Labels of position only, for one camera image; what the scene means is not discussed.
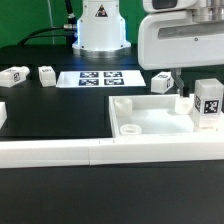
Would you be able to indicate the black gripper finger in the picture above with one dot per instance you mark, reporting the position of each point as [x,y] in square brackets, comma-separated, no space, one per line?
[183,88]

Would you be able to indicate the white square tabletop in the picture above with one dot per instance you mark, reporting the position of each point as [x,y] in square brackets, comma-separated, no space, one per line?
[158,115]

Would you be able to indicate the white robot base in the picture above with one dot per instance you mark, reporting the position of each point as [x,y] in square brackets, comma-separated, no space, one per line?
[101,30]

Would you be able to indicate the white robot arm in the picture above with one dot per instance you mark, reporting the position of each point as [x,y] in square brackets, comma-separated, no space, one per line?
[181,33]

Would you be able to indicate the white sheet with tag markers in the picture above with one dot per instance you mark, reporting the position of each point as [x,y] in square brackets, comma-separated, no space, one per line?
[91,79]

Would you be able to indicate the white front fence bar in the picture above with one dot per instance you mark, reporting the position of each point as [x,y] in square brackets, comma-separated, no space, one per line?
[125,150]

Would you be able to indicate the white fence bar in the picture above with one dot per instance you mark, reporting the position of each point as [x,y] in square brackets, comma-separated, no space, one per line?
[3,114]
[125,150]

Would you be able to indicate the white left fence bar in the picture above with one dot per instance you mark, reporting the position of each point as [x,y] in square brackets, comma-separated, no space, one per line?
[3,114]

